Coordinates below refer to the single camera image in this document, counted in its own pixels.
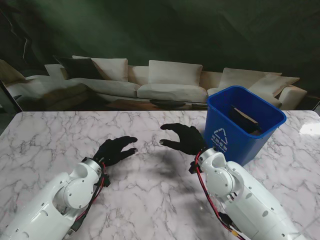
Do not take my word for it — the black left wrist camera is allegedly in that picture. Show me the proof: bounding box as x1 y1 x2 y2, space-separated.
99 174 111 188

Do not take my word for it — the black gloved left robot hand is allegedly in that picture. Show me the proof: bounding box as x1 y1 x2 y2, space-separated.
93 135 139 167

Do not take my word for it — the red black left arm cable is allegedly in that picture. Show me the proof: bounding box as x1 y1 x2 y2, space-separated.
65 161 111 236

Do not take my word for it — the blue plastic recycling bin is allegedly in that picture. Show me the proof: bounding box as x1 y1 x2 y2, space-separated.
202 85 287 167

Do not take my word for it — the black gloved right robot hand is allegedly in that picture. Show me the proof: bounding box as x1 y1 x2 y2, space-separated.
159 122 208 157

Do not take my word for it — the red black right arm cable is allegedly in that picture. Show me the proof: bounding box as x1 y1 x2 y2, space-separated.
194 150 249 239

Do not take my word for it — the brown cardboard box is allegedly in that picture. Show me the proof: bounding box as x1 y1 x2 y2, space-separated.
227 104 263 137

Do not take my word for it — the sofa print backdrop banner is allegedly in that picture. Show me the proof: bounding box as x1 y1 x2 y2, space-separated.
0 0 320 112

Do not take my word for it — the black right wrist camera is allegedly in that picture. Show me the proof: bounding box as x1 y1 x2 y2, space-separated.
189 161 201 175

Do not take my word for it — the red black arm cable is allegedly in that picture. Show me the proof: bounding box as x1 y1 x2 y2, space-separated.
65 161 111 236
194 150 249 239

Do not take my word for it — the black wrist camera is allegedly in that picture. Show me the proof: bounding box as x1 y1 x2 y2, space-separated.
189 161 201 175
99 174 111 188

